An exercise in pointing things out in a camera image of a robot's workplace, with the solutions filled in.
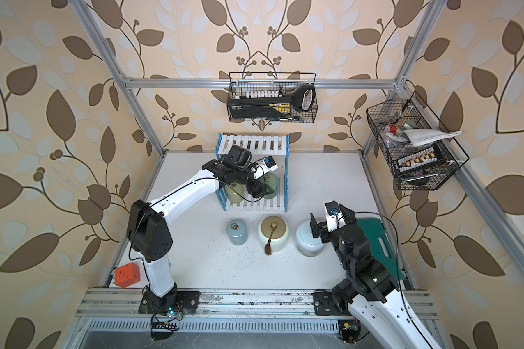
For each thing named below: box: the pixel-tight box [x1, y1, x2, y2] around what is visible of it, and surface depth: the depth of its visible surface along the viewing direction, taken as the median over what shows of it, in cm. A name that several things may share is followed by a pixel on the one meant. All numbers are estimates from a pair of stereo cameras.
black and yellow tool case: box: [227, 85, 317, 120], surface depth 86 cm
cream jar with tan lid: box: [257, 215, 289, 256], surface depth 83 cm
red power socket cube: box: [114, 262, 141, 289], surface depth 78 cm
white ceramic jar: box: [295, 219, 326, 257], surface depth 81 cm
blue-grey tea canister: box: [226, 218, 249, 246], surface depth 86 cm
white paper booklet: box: [399, 128, 463, 147], surface depth 63 cm
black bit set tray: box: [395, 148, 445, 173], surface depth 68 cm
